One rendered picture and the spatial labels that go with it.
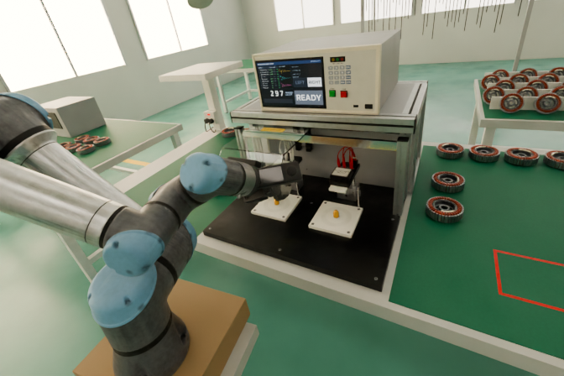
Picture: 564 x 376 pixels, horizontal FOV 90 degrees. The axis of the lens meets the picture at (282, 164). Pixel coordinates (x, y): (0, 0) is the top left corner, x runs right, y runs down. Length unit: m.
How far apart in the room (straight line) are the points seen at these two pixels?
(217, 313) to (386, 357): 1.01
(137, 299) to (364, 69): 0.79
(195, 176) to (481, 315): 0.73
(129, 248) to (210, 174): 0.16
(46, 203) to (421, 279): 0.85
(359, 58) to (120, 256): 0.76
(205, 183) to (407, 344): 1.36
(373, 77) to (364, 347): 1.23
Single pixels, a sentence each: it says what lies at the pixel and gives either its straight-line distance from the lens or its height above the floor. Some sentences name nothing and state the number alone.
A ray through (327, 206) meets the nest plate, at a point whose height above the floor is 0.78.
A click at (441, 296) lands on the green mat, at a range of 0.89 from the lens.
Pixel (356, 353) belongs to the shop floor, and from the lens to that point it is 1.62.
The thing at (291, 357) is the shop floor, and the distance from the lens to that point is 1.62.
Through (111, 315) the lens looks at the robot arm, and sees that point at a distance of 0.61.
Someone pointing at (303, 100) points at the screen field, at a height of 1.16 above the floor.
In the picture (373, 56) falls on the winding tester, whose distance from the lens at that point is 0.90.
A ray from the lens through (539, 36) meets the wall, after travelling 7.35.
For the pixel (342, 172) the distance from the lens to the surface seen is 1.00.
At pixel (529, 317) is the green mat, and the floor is 0.75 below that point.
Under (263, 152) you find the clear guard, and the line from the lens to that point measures 0.88.
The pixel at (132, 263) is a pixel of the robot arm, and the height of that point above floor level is 1.14.
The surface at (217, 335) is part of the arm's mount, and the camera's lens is 0.76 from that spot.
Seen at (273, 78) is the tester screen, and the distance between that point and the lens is 1.04.
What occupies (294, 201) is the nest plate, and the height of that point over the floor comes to 0.78.
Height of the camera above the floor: 1.44
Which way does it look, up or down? 28 degrees down
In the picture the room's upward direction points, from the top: 9 degrees counter-clockwise
